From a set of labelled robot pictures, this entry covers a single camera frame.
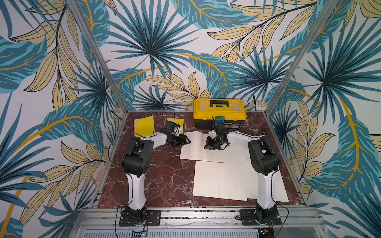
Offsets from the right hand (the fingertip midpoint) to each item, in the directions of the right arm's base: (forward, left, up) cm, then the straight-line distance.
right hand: (204, 146), depth 99 cm
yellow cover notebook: (+18, +44, 0) cm, 47 cm away
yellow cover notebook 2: (+25, +20, -1) cm, 32 cm away
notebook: (-1, +8, 0) cm, 8 cm away
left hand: (+1, +11, +3) cm, 12 cm away
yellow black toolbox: (+18, -1, +16) cm, 24 cm away
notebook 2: (-22, -7, -1) cm, 23 cm away
